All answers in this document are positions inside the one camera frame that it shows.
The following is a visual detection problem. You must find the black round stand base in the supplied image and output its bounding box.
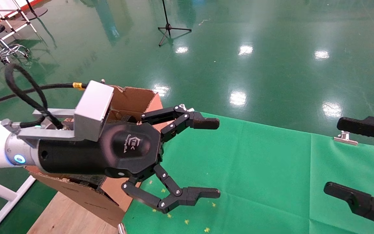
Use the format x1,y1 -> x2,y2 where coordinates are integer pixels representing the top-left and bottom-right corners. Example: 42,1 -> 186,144
14,0 -> 48,21

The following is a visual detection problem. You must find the green table cloth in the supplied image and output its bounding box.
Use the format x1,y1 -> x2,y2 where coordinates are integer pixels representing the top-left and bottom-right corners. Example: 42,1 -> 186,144
122,112 -> 374,234

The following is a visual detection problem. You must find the large open cardboard carton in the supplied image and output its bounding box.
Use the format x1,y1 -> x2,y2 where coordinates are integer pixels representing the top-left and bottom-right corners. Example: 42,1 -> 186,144
25,85 -> 163,228

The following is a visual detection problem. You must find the wooden board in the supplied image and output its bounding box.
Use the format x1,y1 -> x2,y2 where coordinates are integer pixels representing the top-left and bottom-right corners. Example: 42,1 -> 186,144
26,192 -> 124,234

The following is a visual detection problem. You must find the black tripod stand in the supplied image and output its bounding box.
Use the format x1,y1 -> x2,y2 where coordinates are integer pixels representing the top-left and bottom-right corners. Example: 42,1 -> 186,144
158,0 -> 192,46

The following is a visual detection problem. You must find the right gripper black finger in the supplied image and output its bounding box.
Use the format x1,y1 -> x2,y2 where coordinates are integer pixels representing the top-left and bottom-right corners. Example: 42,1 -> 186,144
323,182 -> 374,234
336,116 -> 374,149

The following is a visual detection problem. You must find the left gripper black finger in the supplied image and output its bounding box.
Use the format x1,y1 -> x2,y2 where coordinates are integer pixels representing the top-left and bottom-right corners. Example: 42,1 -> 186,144
121,163 -> 221,214
141,104 -> 220,142

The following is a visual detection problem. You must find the black foam insert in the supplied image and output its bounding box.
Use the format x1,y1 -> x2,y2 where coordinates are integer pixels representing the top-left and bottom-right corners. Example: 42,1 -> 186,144
69,174 -> 106,189
107,110 -> 142,123

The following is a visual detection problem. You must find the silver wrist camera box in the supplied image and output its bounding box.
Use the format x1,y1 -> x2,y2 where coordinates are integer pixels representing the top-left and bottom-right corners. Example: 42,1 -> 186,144
18,80 -> 114,147

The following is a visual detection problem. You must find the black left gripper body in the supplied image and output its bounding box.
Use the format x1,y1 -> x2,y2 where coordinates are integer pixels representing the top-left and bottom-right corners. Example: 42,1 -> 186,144
38,122 -> 164,178

